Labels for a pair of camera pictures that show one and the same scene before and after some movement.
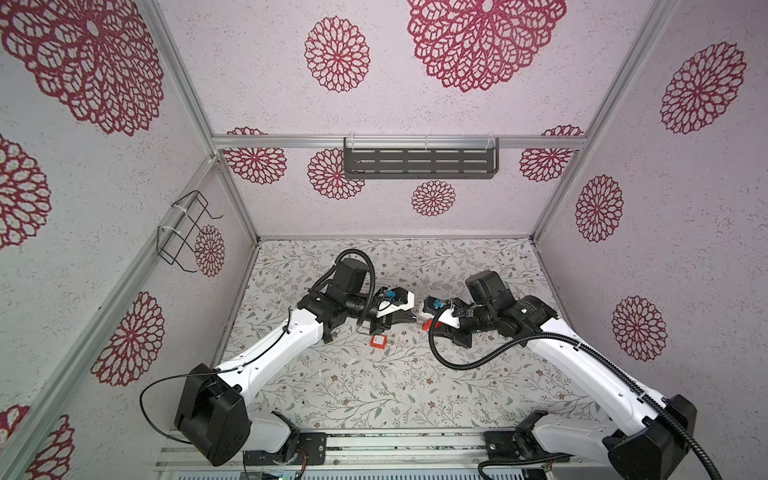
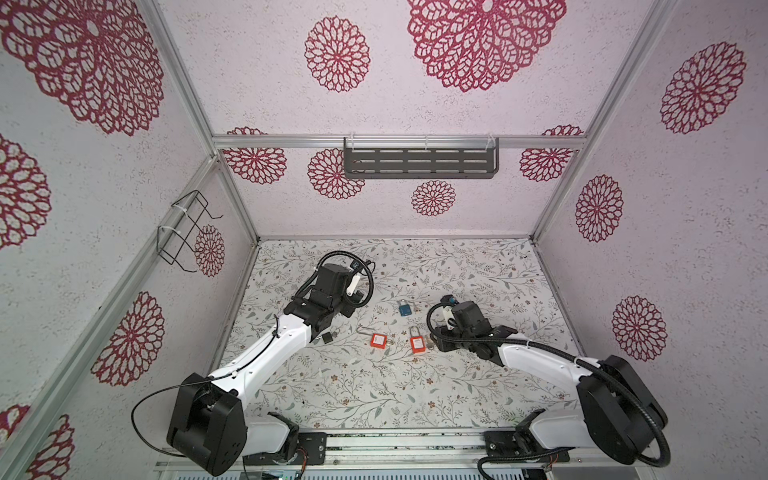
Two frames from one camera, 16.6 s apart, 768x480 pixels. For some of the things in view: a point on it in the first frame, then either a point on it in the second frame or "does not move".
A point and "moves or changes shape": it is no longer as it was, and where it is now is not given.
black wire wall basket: (178, 239) does not move
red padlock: (379, 341) does not move
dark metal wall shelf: (461, 158) does not move
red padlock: (426, 325) moves or changes shape
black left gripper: (386, 322) to (352, 303)
